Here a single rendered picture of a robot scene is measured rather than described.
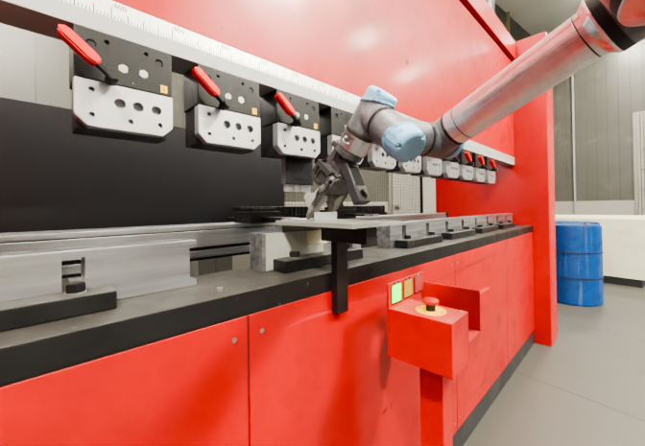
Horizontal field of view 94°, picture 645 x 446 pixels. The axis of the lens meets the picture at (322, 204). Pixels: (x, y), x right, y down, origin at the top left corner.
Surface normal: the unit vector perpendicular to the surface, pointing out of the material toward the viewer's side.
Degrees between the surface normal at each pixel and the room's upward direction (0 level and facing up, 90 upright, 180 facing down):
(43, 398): 90
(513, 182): 90
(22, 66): 90
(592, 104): 90
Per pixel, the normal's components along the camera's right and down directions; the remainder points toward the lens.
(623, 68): -0.79, 0.00
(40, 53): 0.61, -0.01
